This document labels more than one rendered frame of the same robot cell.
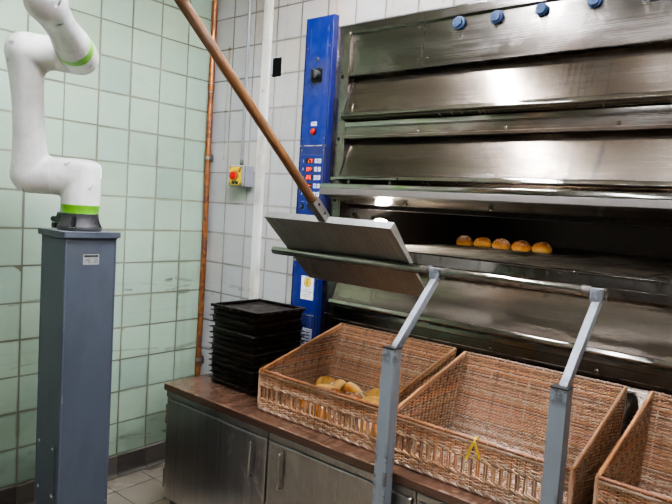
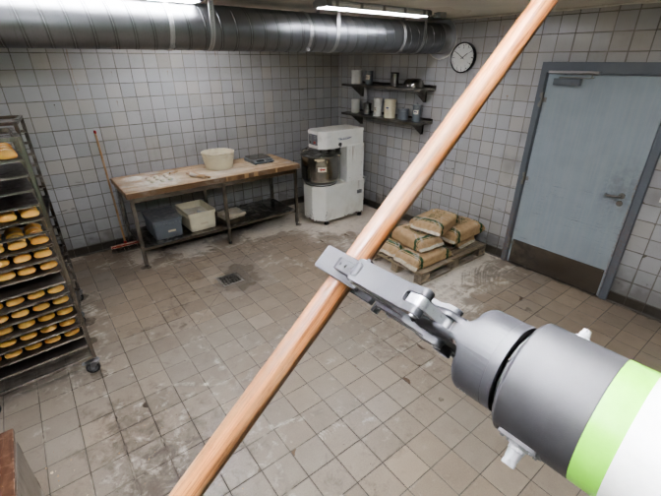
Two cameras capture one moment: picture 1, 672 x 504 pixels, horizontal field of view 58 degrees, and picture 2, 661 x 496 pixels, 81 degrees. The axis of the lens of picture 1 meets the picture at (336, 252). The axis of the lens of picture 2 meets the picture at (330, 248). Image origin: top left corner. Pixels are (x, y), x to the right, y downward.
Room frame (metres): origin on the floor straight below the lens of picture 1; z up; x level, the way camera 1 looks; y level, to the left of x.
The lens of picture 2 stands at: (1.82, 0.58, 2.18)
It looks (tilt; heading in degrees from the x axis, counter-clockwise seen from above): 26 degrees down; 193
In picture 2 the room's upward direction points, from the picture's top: straight up
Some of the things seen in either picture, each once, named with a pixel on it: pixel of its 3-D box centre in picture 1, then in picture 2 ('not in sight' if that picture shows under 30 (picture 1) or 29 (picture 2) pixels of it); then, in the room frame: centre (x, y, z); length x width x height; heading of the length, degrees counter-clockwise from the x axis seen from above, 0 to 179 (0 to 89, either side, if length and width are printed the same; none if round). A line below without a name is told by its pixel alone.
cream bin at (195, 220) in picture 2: not in sight; (196, 215); (-2.39, -2.18, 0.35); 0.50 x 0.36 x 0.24; 52
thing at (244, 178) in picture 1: (240, 176); not in sight; (2.95, 0.48, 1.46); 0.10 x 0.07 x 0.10; 51
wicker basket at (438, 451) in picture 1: (506, 423); not in sight; (1.80, -0.55, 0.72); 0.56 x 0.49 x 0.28; 51
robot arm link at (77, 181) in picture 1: (77, 186); not in sight; (2.14, 0.92, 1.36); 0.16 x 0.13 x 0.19; 102
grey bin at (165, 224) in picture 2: not in sight; (162, 222); (-2.07, -2.45, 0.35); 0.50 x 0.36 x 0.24; 50
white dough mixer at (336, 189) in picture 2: not in sight; (330, 174); (-3.61, -0.66, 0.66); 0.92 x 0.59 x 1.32; 141
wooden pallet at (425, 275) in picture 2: not in sight; (428, 251); (-2.56, 0.81, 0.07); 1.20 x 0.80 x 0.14; 141
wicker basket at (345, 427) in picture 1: (356, 378); not in sight; (2.19, -0.11, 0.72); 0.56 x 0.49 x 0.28; 51
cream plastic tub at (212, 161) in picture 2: not in sight; (218, 159); (-2.78, -1.97, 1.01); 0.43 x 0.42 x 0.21; 141
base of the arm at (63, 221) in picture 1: (72, 220); not in sight; (2.18, 0.95, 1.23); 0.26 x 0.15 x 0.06; 48
